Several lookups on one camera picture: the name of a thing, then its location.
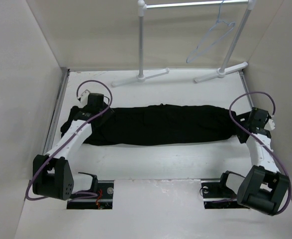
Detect black trousers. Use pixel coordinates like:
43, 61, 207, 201
60, 103, 248, 147

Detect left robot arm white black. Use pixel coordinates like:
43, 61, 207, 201
31, 91, 113, 200

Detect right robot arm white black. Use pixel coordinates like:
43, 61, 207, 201
229, 107, 290, 216

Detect white garment rack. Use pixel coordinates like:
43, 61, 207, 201
111, 0, 256, 87

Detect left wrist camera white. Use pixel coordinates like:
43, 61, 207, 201
78, 90, 91, 105

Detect light blue wire hanger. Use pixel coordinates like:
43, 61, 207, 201
186, 0, 236, 63

